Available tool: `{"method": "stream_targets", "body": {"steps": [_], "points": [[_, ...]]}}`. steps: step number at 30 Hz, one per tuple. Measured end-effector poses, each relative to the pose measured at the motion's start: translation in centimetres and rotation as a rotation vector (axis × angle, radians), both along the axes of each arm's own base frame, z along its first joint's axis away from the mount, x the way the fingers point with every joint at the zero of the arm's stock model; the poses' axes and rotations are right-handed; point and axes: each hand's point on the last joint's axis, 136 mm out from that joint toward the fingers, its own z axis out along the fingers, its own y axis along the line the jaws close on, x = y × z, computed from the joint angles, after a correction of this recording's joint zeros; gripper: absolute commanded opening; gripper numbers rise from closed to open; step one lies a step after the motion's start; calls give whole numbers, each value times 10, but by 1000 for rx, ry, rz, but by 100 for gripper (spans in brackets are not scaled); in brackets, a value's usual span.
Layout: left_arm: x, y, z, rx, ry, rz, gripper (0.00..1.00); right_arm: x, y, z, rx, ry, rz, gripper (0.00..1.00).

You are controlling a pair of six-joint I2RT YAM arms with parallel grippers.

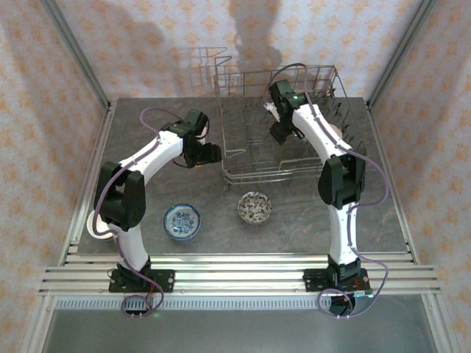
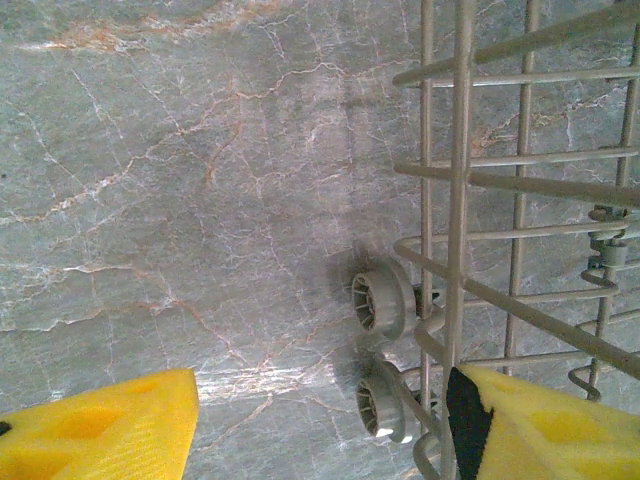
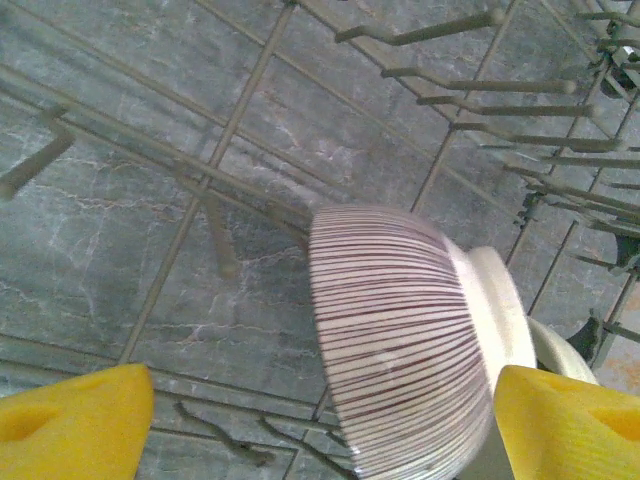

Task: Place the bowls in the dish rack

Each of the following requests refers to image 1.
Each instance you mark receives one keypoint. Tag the aluminium frame post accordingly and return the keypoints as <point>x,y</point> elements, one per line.
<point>402,48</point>
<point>75,48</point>

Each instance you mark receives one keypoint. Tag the blue white porcelain bowl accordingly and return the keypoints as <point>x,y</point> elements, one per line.
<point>182,221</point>

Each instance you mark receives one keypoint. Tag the aluminium rail platform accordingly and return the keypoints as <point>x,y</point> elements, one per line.
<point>239,276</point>

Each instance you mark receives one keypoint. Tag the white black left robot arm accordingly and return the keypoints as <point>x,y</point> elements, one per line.
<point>154,154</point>

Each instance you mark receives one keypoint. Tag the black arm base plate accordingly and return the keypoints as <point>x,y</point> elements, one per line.
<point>312,281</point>
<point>165,281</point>

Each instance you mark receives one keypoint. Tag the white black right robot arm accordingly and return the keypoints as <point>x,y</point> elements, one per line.
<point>320,132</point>

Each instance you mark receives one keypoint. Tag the aluminium table side rail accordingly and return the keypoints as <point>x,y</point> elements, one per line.
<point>109,112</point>
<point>380,147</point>

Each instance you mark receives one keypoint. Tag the pink patterned bowl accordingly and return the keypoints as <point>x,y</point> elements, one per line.
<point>254,207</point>

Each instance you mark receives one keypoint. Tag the small green circuit board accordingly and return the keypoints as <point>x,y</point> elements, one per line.
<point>362,293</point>

